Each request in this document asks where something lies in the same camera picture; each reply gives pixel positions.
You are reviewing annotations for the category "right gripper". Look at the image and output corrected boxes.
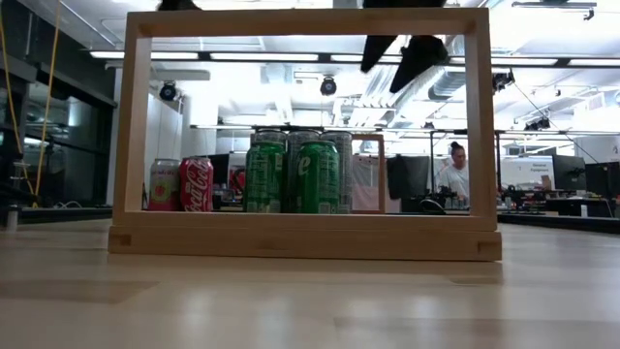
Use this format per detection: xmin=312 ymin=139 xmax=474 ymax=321
xmin=359 ymin=0 xmax=450 ymax=95

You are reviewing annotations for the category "white sign board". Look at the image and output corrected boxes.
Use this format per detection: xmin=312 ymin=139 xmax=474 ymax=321
xmin=501 ymin=157 xmax=556 ymax=191

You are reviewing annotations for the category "black ceiling camera cluster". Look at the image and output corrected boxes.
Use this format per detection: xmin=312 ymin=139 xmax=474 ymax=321
xmin=492 ymin=69 xmax=516 ymax=94

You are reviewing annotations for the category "green soda can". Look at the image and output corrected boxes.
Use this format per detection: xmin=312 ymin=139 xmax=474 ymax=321
xmin=243 ymin=140 xmax=288 ymax=214
xmin=294 ymin=139 xmax=341 ymax=215

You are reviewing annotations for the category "black table frame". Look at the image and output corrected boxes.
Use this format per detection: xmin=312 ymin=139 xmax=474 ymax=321
xmin=0 ymin=206 xmax=620 ymax=236

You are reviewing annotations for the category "silver ventilation duct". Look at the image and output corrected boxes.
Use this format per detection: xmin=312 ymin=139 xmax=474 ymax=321
xmin=428 ymin=34 xmax=469 ymax=101

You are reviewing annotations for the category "dark hanging cloth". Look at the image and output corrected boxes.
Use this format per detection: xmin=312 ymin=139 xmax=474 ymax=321
xmin=386 ymin=154 xmax=432 ymax=200

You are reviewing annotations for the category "red Coca-Cola can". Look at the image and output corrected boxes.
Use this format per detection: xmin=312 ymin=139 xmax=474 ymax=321
xmin=178 ymin=156 xmax=215 ymax=213

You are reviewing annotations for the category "pink white soda can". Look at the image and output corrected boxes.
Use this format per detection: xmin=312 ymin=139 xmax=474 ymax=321
xmin=147 ymin=158 xmax=182 ymax=212

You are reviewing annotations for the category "tall slim white can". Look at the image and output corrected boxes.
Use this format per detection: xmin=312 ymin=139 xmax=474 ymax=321
xmin=319 ymin=130 xmax=354 ymax=214
xmin=284 ymin=128 xmax=323 ymax=213
xmin=250 ymin=128 xmax=288 ymax=146

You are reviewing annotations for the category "black monitor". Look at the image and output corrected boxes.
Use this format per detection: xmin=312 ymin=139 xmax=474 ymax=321
xmin=213 ymin=153 xmax=232 ymax=185
xmin=583 ymin=162 xmax=620 ymax=200
xmin=551 ymin=154 xmax=587 ymax=193

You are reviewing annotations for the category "wooden shelf rack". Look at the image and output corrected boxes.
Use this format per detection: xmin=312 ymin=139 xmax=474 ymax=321
xmin=107 ymin=7 xmax=504 ymax=263

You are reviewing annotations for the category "ceiling light rail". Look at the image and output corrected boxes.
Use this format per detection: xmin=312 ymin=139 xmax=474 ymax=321
xmin=511 ymin=0 xmax=598 ymax=21

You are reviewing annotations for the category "yellow cable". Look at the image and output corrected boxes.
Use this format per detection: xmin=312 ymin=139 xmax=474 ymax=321
xmin=0 ymin=0 xmax=65 ymax=210

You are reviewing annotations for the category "person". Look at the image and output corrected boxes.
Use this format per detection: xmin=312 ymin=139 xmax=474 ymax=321
xmin=438 ymin=140 xmax=471 ymax=207

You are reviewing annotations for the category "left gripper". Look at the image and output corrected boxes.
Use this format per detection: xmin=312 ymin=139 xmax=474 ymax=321
xmin=157 ymin=0 xmax=202 ymax=12

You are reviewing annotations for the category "white hanging cloth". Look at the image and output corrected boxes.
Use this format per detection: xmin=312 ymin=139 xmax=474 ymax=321
xmin=352 ymin=154 xmax=380 ymax=212

